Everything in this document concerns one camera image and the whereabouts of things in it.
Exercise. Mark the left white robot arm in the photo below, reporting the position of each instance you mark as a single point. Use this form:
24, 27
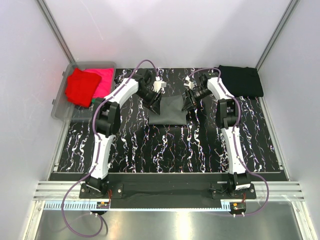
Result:
106, 121

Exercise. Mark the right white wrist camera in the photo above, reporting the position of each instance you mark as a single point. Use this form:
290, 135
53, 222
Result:
188, 83

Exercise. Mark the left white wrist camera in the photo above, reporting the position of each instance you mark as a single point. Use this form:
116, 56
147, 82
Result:
158, 85

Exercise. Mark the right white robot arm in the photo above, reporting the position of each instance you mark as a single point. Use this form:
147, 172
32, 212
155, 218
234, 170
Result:
227, 119

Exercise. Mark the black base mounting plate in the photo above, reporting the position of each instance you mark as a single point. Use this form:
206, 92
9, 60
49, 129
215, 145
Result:
161, 195

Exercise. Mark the folded black t-shirt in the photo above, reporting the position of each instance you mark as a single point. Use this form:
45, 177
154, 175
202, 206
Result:
242, 81

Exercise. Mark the grey t-shirt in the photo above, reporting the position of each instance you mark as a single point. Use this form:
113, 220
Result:
170, 112

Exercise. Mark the clear plastic bin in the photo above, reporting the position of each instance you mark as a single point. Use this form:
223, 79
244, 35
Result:
64, 110

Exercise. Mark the slotted cable duct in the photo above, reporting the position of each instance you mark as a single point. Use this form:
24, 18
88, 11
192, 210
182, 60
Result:
77, 205

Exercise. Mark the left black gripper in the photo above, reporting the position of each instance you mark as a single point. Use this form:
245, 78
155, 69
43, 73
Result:
155, 99

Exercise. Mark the red t-shirt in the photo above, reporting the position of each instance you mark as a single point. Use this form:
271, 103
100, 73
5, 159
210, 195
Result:
81, 87

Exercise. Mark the pink t-shirt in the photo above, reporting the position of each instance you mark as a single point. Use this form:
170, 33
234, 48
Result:
104, 87

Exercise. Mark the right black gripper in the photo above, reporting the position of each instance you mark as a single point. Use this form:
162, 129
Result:
188, 98

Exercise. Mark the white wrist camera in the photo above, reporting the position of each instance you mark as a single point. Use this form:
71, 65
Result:
158, 85
188, 83

